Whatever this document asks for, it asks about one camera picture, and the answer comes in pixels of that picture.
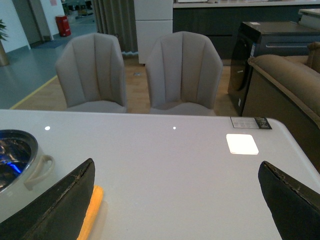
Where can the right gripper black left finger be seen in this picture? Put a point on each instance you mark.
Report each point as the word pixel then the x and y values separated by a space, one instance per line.
pixel 57 214

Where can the white electric cooking pot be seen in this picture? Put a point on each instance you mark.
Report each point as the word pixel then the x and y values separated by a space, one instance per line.
pixel 26 171

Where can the brown sofa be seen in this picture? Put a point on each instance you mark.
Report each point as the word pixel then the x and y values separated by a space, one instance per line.
pixel 287 88

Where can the yellow corn cob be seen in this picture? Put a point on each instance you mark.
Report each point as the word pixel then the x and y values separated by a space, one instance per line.
pixel 91 213

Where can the dark kitchen counter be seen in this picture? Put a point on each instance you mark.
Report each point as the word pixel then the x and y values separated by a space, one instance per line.
pixel 220 19

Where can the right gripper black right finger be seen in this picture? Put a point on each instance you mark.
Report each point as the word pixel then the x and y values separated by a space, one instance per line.
pixel 295 208

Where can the white pillar cabinet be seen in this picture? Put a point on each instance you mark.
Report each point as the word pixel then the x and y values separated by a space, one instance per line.
pixel 153 19

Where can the table corner label sticker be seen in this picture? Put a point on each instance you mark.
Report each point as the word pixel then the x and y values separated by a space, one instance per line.
pixel 250 123

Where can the red trash bin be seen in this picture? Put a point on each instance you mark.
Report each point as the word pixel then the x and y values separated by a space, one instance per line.
pixel 63 25

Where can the right beige upholstered chair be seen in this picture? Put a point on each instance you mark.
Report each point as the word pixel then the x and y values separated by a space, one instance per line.
pixel 183 73

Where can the beige upholstered chair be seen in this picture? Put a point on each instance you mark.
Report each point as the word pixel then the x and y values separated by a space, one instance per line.
pixel 183 73
pixel 91 73

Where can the left beige upholstered chair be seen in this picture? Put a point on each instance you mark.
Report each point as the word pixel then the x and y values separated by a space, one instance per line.
pixel 91 73

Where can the grey curtain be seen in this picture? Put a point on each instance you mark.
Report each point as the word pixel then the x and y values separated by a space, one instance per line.
pixel 117 18

